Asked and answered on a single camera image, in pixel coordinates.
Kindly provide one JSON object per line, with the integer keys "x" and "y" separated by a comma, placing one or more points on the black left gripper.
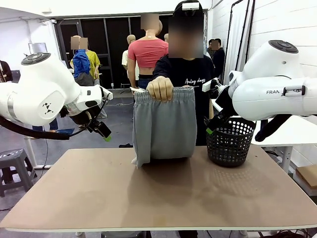
{"x": 86, "y": 121}

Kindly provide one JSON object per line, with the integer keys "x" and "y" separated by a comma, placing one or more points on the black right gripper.
{"x": 226, "y": 104}

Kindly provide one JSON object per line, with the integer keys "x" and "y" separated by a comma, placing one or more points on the black perforated plastic basket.
{"x": 230, "y": 148}

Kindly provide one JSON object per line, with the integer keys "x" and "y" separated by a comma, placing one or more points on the grey training pants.
{"x": 163, "y": 129}

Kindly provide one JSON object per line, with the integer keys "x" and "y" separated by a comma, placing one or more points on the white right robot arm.
{"x": 267, "y": 99}

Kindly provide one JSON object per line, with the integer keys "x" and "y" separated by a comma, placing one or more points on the person's left forearm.
{"x": 211, "y": 109}

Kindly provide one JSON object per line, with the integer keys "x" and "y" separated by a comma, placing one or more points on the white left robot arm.
{"x": 37, "y": 99}

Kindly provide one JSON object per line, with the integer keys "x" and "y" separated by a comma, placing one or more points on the person's right hand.
{"x": 159, "y": 88}

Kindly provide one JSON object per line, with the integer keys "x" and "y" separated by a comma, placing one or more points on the person in black t-shirt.
{"x": 200, "y": 109}

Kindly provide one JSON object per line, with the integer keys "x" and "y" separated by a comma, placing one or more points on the black garment on floor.
{"x": 126, "y": 145}

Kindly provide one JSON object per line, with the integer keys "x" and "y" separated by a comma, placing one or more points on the mannequin legs in blue jeans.
{"x": 52, "y": 127}

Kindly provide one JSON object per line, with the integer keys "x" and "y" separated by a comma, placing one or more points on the person in dark jacket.
{"x": 219, "y": 62}

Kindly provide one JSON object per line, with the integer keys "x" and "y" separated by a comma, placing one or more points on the mannequin in yellow shirt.
{"x": 95, "y": 62}

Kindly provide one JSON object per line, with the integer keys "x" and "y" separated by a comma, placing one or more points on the mannequin in blue jacket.
{"x": 80, "y": 64}

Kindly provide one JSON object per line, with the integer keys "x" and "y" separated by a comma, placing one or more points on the small white side table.
{"x": 31, "y": 151}

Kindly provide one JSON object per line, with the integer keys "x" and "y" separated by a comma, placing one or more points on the bald mannequin in cream shirt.
{"x": 126, "y": 58}

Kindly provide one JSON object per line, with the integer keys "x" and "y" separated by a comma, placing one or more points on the mannequin in red top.
{"x": 146, "y": 53}

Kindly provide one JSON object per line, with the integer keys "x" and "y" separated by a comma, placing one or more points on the white backdrop cloth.
{"x": 237, "y": 37}

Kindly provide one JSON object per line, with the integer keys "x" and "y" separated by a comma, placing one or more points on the grey plastic stool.
{"x": 12, "y": 161}

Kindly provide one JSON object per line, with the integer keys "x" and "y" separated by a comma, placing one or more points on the grey framed whiteboard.
{"x": 37, "y": 47}

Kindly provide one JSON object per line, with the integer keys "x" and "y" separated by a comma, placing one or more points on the brown cardboard box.
{"x": 308, "y": 176}

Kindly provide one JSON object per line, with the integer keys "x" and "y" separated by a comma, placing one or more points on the person in dark brown clothes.
{"x": 5, "y": 72}

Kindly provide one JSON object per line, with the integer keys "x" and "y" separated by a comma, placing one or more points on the black cap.
{"x": 177, "y": 10}

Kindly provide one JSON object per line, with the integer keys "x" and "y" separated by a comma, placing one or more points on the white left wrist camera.
{"x": 107, "y": 92}

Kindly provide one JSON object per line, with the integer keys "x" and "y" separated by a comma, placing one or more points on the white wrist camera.
{"x": 107, "y": 92}
{"x": 208, "y": 85}

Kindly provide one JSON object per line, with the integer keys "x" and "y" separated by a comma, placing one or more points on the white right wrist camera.
{"x": 208, "y": 85}

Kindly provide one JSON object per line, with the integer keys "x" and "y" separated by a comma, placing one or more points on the white head-mounted camera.
{"x": 190, "y": 5}

